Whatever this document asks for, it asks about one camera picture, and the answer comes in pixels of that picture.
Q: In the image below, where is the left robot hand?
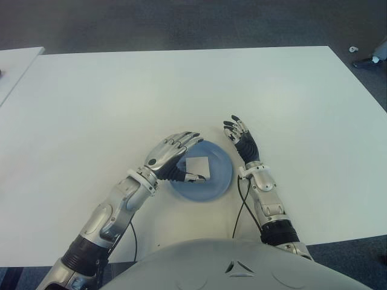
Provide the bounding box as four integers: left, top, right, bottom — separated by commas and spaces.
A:
144, 131, 210, 184

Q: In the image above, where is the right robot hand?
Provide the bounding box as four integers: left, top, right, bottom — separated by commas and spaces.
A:
223, 114, 261, 166

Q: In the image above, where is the white charger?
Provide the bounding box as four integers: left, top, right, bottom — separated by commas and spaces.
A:
184, 156, 212, 179

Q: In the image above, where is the blue plate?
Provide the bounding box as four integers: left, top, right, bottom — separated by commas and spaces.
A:
169, 139, 234, 202

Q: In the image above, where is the grey robot torso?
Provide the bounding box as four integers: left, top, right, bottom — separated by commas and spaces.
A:
101, 238, 387, 290

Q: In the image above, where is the dark shoe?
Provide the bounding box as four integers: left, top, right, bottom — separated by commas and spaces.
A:
352, 57, 379, 69

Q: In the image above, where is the grey trouser leg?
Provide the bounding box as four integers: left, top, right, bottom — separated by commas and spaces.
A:
372, 40, 387, 63

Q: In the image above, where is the white side table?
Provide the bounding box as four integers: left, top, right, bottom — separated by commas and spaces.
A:
0, 47, 45, 106

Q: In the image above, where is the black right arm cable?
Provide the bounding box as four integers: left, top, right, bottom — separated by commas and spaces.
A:
232, 176, 264, 239

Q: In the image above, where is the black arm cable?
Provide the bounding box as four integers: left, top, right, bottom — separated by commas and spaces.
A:
232, 176, 264, 239
128, 222, 138, 261

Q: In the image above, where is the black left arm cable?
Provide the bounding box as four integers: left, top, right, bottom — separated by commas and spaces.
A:
128, 222, 138, 261

